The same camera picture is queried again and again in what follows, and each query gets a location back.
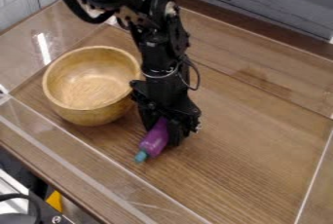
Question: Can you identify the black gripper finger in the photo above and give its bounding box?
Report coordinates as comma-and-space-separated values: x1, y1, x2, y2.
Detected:
137, 105, 161, 131
167, 119, 188, 146

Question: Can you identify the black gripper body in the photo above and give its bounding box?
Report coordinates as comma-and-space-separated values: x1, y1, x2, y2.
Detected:
129, 71, 200, 135

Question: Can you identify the purple toy eggplant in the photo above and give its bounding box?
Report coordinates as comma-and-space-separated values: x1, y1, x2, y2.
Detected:
133, 118, 168, 163

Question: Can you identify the brown wooden bowl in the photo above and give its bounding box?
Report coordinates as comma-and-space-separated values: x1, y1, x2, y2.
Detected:
41, 46, 140, 127

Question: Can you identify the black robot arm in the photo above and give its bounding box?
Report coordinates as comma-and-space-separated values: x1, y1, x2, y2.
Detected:
62, 0, 201, 146

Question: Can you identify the yellow black device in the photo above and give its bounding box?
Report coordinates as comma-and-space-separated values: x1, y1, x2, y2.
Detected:
26, 190, 93, 224

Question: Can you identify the clear acrylic tray wall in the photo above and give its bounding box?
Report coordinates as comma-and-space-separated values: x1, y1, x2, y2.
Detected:
0, 92, 211, 224

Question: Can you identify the black cable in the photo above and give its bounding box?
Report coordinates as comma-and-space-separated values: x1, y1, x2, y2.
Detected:
0, 192, 42, 224

